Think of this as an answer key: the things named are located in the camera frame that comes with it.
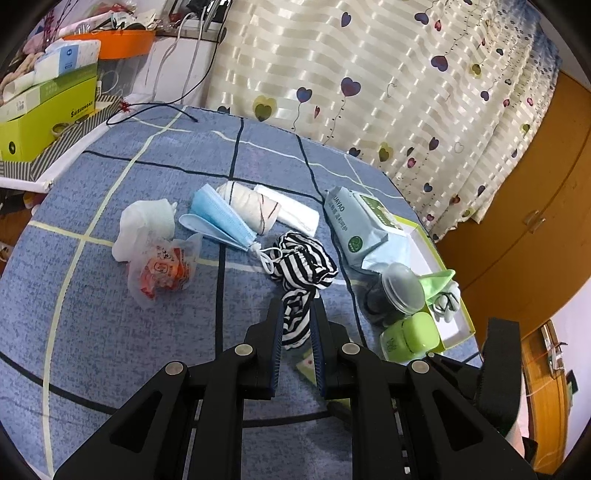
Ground blue face mask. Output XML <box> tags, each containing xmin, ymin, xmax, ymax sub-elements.
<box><xmin>178</xmin><ymin>185</ymin><xmax>279</xmax><ymax>274</ymax></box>

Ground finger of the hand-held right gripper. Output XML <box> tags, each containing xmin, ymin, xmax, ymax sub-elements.
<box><xmin>477</xmin><ymin>318</ymin><xmax>523</xmax><ymax>435</ymax></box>

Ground green cream jar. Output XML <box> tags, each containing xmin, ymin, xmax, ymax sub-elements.
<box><xmin>379</xmin><ymin>311</ymin><xmax>445</xmax><ymax>363</ymax></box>

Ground small yellow-green card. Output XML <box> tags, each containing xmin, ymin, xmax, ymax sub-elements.
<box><xmin>297</xmin><ymin>350</ymin><xmax>320</xmax><ymax>385</ymax></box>

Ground dark jar with clear lid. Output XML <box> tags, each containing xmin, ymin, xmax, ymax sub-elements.
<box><xmin>364</xmin><ymin>263</ymin><xmax>426</xmax><ymax>328</ymax></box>

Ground white shelf board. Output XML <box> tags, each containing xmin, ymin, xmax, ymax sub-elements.
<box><xmin>0</xmin><ymin>173</ymin><xmax>52</xmax><ymax>193</ymax></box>

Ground black white striped cloth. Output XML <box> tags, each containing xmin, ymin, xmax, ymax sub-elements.
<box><xmin>270</xmin><ymin>231</ymin><xmax>340</xmax><ymax>352</ymax></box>

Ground beige bandage roll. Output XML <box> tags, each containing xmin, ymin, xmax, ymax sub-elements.
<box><xmin>217</xmin><ymin>181</ymin><xmax>282</xmax><ymax>236</ymax></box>

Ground wooden cabinet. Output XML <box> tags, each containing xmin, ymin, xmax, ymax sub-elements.
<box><xmin>434</xmin><ymin>69</ymin><xmax>591</xmax><ymax>333</ymax></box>

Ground white folded towel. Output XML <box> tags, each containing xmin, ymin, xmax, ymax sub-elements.
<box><xmin>254</xmin><ymin>185</ymin><xmax>321</xmax><ymax>239</ymax></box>

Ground orange basin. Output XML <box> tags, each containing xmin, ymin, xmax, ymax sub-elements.
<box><xmin>62</xmin><ymin>25</ymin><xmax>158</xmax><ymax>61</ymax></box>

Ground black cable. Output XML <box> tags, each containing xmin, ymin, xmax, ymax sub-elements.
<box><xmin>106</xmin><ymin>102</ymin><xmax>200</xmax><ymax>127</ymax></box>

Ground white cables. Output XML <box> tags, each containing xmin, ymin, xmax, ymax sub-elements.
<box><xmin>154</xmin><ymin>11</ymin><xmax>225</xmax><ymax>106</ymax></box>

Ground heart print curtain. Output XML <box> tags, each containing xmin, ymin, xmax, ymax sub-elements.
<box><xmin>205</xmin><ymin>0</ymin><xmax>561</xmax><ymax>241</ymax></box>

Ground blue white tissue packet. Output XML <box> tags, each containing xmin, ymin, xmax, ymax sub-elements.
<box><xmin>33</xmin><ymin>39</ymin><xmax>102</xmax><ymax>85</ymax></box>

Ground wooden furniture with metal hinge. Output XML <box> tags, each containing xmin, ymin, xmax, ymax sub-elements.
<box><xmin>524</xmin><ymin>318</ymin><xmax>580</xmax><ymax>418</ymax></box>

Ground green cardboard box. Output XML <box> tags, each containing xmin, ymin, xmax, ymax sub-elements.
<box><xmin>0</xmin><ymin>62</ymin><xmax>100</xmax><ymax>162</ymax></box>

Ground wet wipes packet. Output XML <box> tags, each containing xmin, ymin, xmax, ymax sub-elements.
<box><xmin>323</xmin><ymin>186</ymin><xmax>413</xmax><ymax>271</ymax></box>

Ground black white striped tray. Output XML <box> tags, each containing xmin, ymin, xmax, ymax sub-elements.
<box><xmin>0</xmin><ymin>95</ymin><xmax>126</xmax><ymax>185</ymax></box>

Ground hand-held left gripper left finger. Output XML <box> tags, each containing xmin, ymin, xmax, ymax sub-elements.
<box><xmin>53</xmin><ymin>298</ymin><xmax>284</xmax><ymax>480</ymax></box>

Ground white tray with green rim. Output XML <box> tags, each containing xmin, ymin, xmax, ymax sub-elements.
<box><xmin>392</xmin><ymin>213</ymin><xmax>477</xmax><ymax>357</ymax></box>

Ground blue checked tablecloth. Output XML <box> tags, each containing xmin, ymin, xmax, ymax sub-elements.
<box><xmin>0</xmin><ymin>106</ymin><xmax>485</xmax><ymax>480</ymax></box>

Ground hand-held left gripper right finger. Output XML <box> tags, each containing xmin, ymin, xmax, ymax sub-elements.
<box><xmin>309</xmin><ymin>299</ymin><xmax>537</xmax><ymax>480</ymax></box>

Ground green and white glove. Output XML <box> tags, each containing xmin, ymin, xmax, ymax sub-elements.
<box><xmin>418</xmin><ymin>270</ymin><xmax>463</xmax><ymax>324</ymax></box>

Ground orange snack in clear bag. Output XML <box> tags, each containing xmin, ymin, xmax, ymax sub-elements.
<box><xmin>128</xmin><ymin>233</ymin><xmax>203</xmax><ymax>311</ymax></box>

